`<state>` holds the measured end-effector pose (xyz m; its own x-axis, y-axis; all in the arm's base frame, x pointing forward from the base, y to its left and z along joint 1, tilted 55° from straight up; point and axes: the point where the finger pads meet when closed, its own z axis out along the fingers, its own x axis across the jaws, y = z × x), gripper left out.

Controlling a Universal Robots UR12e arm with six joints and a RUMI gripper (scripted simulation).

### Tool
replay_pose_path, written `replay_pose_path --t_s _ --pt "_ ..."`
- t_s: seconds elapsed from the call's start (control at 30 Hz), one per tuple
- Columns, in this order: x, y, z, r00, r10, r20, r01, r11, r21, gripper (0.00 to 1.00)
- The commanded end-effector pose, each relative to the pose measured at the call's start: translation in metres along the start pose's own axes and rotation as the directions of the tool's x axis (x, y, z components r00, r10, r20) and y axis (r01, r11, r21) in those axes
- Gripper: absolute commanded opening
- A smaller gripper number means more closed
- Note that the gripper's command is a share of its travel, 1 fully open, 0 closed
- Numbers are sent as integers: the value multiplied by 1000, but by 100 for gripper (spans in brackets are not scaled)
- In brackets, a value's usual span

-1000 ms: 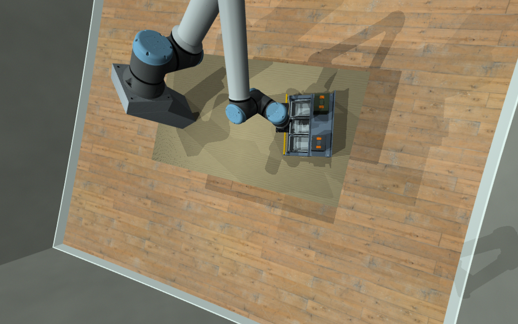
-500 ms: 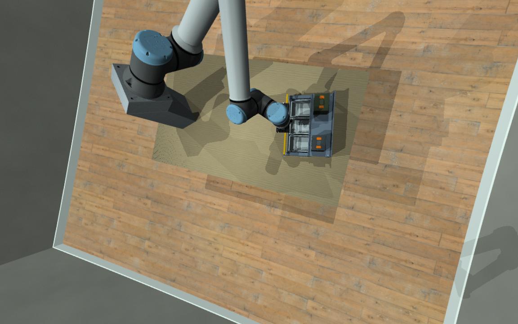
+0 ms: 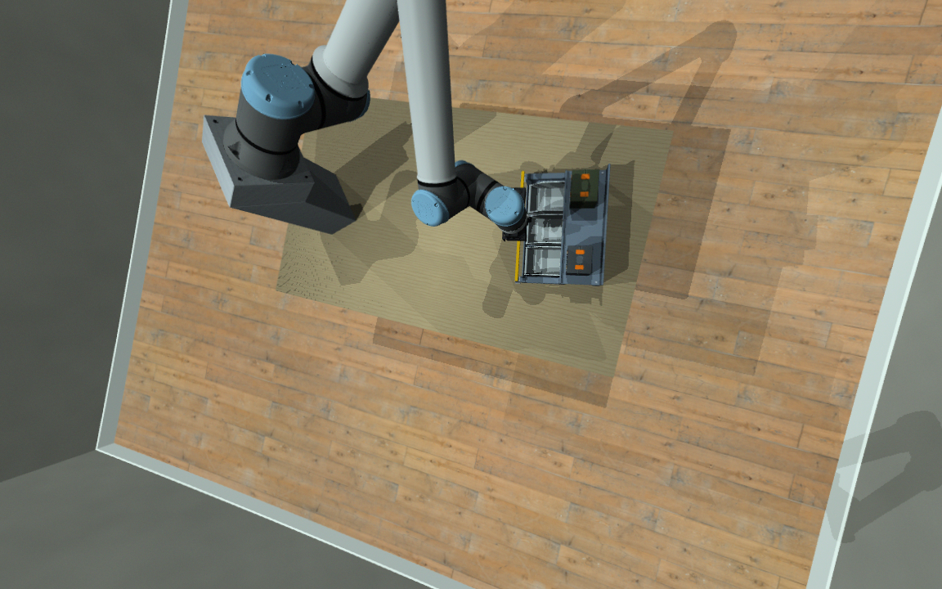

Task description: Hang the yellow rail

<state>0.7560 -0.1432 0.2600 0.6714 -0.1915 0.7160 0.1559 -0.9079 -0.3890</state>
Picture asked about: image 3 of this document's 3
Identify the dark grey tool case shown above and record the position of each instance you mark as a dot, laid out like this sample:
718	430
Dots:
579	260

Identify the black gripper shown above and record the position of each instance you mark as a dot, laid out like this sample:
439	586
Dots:
519	236

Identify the dark green case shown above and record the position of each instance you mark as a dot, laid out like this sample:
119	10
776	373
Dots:
584	191

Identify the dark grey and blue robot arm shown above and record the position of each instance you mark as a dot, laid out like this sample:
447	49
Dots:
276	107

